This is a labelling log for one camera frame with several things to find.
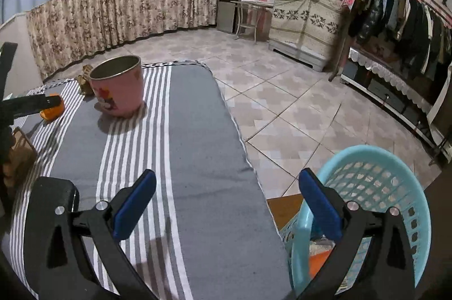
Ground brown cardboard box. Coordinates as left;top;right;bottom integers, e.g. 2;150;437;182
3;126;39;188

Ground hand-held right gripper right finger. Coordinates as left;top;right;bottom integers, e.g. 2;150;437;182
293;168;417;300

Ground blue floral curtain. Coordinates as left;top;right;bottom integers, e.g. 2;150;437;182
0;0;234;82

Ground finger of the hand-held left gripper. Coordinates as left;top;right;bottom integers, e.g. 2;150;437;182
0;93;53;118
0;42;19;99

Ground wooden stool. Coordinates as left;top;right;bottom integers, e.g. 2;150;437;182
266;193;305;233

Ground small orange packet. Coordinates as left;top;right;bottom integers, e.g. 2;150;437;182
40;93;65;121

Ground low bench with lace cloth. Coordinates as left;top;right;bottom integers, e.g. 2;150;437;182
341;46;452;152

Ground grey water dispenser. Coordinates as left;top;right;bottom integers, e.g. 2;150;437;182
216;0;253;34

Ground pink metal cup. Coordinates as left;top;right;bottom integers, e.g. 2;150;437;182
88;55;146;118

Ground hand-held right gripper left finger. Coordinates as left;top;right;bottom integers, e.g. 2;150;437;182
35;169;163;300

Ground small metal side table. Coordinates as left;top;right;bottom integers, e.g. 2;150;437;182
233;0;274;45

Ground small brown woven thing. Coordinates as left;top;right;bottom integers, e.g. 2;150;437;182
78;64;94;96

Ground light blue plastic basket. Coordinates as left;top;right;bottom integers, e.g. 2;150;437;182
279;145;432;300

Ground orange wrapper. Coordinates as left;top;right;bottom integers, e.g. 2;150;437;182
309;249;334;281

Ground cloth-covered cabinet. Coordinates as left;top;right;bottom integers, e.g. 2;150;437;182
268;0;348;72

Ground grey striped blanket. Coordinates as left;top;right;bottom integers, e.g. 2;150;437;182
0;60;294;300

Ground dark brown furniture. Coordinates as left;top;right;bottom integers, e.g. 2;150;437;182
420;159;452;300

